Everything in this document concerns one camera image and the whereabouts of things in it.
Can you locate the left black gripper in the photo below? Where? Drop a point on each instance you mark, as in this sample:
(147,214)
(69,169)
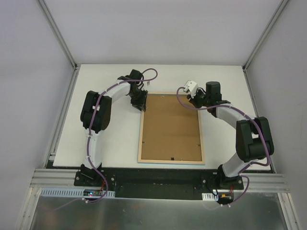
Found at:
(139,99)

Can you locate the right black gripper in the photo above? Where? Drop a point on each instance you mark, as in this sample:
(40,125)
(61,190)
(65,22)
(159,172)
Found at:
(195,101)

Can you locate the blue wooden picture frame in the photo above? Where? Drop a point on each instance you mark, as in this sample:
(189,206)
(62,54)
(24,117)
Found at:
(170,133)

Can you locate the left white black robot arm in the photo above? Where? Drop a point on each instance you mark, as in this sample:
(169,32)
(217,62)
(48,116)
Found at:
(95,117)

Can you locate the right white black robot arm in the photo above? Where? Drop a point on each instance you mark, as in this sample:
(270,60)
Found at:
(254,144)

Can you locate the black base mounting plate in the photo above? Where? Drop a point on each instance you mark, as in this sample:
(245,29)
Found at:
(176,184)

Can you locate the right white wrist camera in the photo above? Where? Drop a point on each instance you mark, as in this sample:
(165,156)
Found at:
(190,87)

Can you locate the left aluminium corner post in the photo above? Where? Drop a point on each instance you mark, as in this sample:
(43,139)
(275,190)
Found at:
(56,32)

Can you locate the aluminium corner post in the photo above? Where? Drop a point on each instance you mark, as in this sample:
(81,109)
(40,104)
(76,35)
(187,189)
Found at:
(56,32)
(266,32)

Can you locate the right white slotted cable duct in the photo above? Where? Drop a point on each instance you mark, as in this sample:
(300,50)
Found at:
(209,197)

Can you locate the white slotted cable duct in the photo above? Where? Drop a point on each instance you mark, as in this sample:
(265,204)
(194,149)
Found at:
(209,197)
(72,193)

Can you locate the right aluminium corner post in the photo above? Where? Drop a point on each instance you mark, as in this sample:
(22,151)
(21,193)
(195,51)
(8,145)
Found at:
(266,32)

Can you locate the aluminium front rail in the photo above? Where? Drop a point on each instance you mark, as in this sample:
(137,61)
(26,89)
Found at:
(64,178)

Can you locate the left white slotted cable duct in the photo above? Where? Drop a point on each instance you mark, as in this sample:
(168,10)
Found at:
(72,193)

